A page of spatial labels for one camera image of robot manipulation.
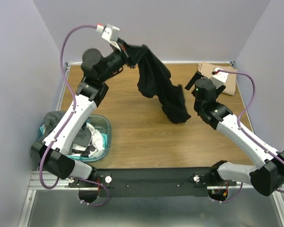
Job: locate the teal plastic basket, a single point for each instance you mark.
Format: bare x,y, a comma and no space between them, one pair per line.
102,124

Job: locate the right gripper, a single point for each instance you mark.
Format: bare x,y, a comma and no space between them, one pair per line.
197,75

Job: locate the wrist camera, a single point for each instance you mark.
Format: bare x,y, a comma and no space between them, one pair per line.
111,34
218,77

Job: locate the grey t shirt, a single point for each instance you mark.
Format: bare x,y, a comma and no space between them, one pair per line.
50,118

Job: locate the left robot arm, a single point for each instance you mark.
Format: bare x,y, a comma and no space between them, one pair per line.
52,152

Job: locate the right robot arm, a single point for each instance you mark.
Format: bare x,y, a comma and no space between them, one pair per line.
266,174

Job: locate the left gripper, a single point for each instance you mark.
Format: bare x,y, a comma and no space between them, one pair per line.
125,57

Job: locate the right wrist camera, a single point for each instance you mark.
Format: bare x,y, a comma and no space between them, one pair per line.
218,77

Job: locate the aluminium rail frame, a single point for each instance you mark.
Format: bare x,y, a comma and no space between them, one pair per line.
142,137

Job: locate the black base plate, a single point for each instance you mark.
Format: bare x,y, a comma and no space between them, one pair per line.
158,182

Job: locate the folded beige t shirt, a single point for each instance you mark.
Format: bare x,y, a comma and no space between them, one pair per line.
206,68

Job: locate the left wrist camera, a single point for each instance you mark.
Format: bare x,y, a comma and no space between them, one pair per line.
111,34

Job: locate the black t shirt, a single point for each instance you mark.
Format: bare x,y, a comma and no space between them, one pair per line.
155,80

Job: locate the white clothes in basket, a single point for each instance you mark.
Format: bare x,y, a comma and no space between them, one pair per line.
88,143

